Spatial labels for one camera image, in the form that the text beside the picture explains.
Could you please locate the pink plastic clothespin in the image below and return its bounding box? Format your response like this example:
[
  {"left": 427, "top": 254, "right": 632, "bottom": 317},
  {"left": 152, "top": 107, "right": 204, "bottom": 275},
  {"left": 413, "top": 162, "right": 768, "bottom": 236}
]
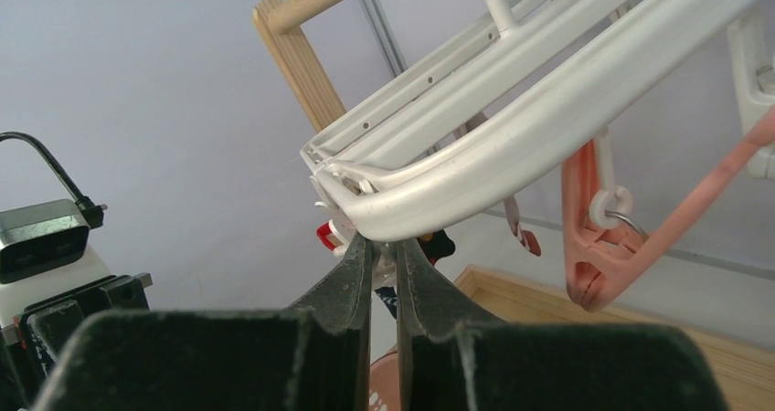
[{"left": 561, "top": 109, "right": 774, "bottom": 311}]

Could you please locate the pink plastic basket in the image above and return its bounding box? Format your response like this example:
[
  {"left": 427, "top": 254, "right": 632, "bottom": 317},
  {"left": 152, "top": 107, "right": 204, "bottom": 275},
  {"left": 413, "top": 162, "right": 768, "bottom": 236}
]
[{"left": 367, "top": 351, "right": 401, "bottom": 411}]

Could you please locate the white plastic clip hanger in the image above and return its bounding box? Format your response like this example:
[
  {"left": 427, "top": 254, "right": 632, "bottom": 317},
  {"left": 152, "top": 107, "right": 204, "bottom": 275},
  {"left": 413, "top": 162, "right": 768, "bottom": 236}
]
[{"left": 301, "top": 0, "right": 759, "bottom": 242}]

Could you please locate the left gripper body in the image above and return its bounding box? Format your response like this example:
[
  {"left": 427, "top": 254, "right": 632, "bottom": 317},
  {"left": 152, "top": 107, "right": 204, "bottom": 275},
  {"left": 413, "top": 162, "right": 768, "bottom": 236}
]
[{"left": 1, "top": 273, "right": 153, "bottom": 410}]

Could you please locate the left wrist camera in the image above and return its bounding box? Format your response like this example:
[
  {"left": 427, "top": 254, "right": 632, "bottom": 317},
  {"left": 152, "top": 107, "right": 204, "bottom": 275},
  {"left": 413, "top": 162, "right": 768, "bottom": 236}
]
[{"left": 0, "top": 199, "right": 113, "bottom": 331}]

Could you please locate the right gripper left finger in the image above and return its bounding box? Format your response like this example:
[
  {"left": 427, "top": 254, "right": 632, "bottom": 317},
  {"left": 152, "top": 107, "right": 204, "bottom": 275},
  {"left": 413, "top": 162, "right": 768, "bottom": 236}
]
[{"left": 34, "top": 236, "right": 375, "bottom": 410}]

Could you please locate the wooden hanging rack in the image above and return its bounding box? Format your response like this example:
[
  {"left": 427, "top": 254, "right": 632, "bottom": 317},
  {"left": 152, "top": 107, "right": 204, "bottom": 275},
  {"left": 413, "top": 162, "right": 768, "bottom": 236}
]
[{"left": 251, "top": 0, "right": 775, "bottom": 411}]

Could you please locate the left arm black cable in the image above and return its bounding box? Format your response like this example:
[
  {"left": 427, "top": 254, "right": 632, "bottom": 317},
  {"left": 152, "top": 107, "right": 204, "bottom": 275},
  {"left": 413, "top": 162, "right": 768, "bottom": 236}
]
[{"left": 0, "top": 132, "right": 109, "bottom": 230}]

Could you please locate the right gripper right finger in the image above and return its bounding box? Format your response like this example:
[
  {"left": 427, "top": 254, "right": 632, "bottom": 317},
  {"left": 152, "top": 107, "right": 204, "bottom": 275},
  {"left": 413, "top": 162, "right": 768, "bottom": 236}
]
[{"left": 394, "top": 240, "right": 727, "bottom": 410}]

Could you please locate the black red cuff sock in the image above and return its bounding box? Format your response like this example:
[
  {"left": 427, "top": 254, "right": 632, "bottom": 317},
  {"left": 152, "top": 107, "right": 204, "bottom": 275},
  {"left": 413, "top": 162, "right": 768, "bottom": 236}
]
[{"left": 315, "top": 219, "right": 356, "bottom": 258}]

